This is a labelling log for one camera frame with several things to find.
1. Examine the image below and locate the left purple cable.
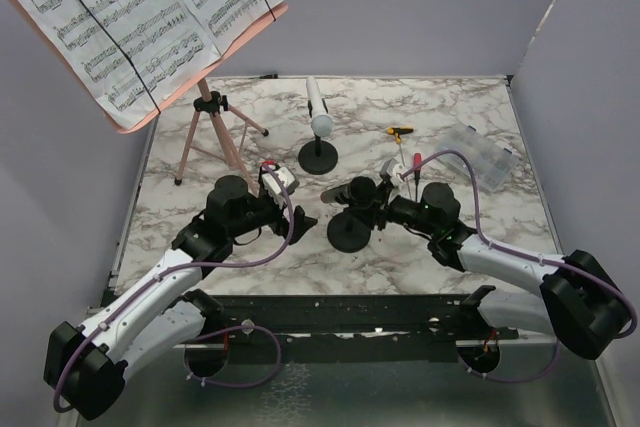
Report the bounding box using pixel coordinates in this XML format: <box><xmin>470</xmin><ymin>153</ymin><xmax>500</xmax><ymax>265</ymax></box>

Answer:
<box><xmin>52</xmin><ymin>164</ymin><xmax>296</xmax><ymax>413</ymax></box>

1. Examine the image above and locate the black microphone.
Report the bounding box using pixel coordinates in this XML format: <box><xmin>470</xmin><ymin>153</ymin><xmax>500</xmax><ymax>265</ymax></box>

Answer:
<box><xmin>320</xmin><ymin>176</ymin><xmax>376</xmax><ymax>205</ymax></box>

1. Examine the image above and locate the left sheet music page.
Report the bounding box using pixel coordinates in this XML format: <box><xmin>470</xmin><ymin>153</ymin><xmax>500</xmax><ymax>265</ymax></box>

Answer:
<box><xmin>18</xmin><ymin>0</ymin><xmax>219</xmax><ymax>129</ymax></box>

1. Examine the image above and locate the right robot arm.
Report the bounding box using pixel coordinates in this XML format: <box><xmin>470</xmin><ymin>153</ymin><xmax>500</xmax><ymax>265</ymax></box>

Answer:
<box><xmin>337</xmin><ymin>177</ymin><xmax>637</xmax><ymax>360</ymax></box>

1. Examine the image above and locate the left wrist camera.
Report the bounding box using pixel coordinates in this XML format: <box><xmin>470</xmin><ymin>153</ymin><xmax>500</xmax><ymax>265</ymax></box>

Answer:
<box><xmin>259</xmin><ymin>161</ymin><xmax>300</xmax><ymax>206</ymax></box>

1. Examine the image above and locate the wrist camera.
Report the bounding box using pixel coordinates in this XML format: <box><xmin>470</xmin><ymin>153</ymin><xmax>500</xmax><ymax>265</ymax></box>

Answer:
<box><xmin>259</xmin><ymin>161</ymin><xmax>300</xmax><ymax>206</ymax></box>
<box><xmin>379</xmin><ymin>158</ymin><xmax>407</xmax><ymax>187</ymax></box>

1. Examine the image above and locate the pink music stand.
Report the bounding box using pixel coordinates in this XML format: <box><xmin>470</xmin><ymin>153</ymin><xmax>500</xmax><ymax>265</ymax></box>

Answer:
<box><xmin>7</xmin><ymin>0</ymin><xmax>275</xmax><ymax>194</ymax></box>

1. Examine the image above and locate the black mounting rail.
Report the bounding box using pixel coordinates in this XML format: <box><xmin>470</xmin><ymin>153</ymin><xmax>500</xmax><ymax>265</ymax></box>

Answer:
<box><xmin>99</xmin><ymin>289</ymin><xmax>566</xmax><ymax>363</ymax></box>

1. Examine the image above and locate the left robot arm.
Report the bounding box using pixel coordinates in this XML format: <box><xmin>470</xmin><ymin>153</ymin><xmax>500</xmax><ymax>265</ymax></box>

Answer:
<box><xmin>43</xmin><ymin>163</ymin><xmax>317</xmax><ymax>420</ymax></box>

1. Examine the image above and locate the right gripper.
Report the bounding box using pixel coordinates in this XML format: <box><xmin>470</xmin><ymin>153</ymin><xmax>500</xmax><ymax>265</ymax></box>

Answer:
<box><xmin>344</xmin><ymin>180</ymin><xmax>439</xmax><ymax>236</ymax></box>

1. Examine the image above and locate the black stand of white microphone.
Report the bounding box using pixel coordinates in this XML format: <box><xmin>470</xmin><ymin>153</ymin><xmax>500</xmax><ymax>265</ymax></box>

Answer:
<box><xmin>297</xmin><ymin>96</ymin><xmax>339</xmax><ymax>176</ymax></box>

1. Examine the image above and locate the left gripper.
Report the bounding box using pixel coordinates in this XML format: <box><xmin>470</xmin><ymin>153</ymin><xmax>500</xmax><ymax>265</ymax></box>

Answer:
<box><xmin>229</xmin><ymin>189</ymin><xmax>318</xmax><ymax>244</ymax></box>

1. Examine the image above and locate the white microphone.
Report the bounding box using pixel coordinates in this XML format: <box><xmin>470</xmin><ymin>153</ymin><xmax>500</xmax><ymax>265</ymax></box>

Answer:
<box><xmin>306</xmin><ymin>77</ymin><xmax>333</xmax><ymax>138</ymax></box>

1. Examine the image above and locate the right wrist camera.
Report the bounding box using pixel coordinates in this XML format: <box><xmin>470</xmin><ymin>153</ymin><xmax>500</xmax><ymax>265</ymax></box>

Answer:
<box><xmin>379</xmin><ymin>158</ymin><xmax>407</xmax><ymax>187</ymax></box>

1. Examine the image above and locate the red handled screwdriver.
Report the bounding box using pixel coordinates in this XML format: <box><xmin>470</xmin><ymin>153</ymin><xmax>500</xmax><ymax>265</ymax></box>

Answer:
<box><xmin>412</xmin><ymin>153</ymin><xmax>422</xmax><ymax>202</ymax></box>

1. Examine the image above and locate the yellow black T-handle hex key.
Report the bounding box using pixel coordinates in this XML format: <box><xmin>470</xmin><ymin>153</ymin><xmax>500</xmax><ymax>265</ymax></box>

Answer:
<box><xmin>386</xmin><ymin>126</ymin><xmax>414</xmax><ymax>168</ymax></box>

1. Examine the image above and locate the clear plastic parts box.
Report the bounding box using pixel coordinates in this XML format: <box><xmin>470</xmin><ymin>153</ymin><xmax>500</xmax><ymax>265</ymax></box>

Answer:
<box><xmin>438</xmin><ymin>124</ymin><xmax>519</xmax><ymax>193</ymax></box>

